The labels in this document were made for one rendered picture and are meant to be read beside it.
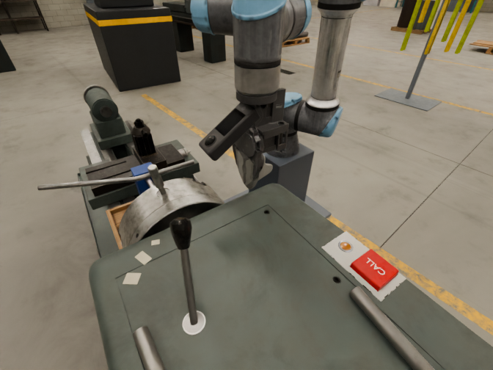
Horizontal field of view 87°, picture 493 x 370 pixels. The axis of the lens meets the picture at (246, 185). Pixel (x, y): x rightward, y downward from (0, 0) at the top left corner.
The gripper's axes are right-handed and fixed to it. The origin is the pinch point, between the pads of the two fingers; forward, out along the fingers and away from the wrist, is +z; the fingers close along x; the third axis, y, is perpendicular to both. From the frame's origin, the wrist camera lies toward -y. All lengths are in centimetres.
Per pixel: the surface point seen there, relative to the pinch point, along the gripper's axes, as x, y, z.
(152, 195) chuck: 19.9, -16.4, 9.6
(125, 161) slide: 86, -14, 36
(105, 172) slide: 81, -24, 36
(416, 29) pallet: 533, 1123, 122
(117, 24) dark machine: 493, 77, 27
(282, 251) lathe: -13.9, -0.9, 7.2
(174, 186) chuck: 19.7, -10.1, 9.1
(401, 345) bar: -36.6, 1.7, 5.2
